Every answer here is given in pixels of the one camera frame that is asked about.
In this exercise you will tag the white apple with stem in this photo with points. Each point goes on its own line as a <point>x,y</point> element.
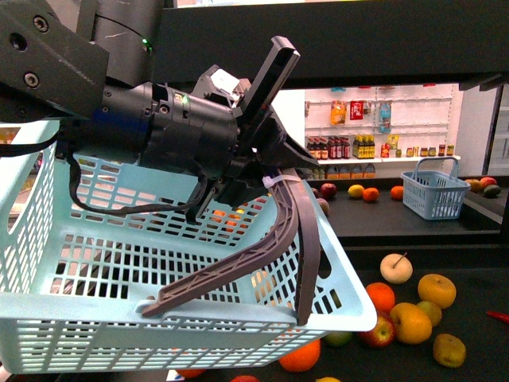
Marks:
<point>396,268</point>

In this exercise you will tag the yellow orange apple upper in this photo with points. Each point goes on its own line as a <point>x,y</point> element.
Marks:
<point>438,289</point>

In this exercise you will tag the yellow orange apple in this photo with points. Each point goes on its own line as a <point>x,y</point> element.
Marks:
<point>412,324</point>
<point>438,289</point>

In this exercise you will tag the olive green small pear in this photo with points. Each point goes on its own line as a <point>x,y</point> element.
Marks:
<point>432,310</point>

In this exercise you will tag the large orange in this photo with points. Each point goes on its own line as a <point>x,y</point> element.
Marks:
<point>302,359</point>

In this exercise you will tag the brown kiwi fruit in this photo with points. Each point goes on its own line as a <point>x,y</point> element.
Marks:
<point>449,351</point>

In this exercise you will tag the small orange tangerine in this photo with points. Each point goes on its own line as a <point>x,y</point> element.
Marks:
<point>382,296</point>

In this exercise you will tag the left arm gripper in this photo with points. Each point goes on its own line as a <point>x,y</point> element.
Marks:
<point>161,128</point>

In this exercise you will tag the light teal shopping basket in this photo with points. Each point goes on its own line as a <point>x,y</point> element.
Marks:
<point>73,284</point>

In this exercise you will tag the green lime lower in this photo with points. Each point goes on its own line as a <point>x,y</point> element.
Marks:
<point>338,339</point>

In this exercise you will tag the yellow orange apple lower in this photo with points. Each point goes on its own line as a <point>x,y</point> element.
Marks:
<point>412,324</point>

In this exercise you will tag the red apple centre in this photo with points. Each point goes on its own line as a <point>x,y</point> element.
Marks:
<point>382,335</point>

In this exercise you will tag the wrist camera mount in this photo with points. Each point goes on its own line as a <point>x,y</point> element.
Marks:
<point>254,108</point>

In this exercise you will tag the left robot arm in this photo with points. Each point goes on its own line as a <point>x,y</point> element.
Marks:
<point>95,80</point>

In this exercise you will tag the red chili pepper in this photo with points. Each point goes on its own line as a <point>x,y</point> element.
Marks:
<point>498,316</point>

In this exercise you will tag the small blue basket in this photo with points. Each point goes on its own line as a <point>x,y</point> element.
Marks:
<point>432,194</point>

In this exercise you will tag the grey basket handle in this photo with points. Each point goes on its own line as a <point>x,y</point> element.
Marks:
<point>295,216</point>

